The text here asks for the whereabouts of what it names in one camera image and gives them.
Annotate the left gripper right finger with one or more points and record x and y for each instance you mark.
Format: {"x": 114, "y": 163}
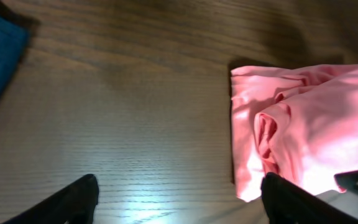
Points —
{"x": 284, "y": 202}

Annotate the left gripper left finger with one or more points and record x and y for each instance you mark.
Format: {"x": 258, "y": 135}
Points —
{"x": 74, "y": 204}

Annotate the pink t-shirt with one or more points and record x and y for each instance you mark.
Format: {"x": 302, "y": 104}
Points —
{"x": 301, "y": 124}

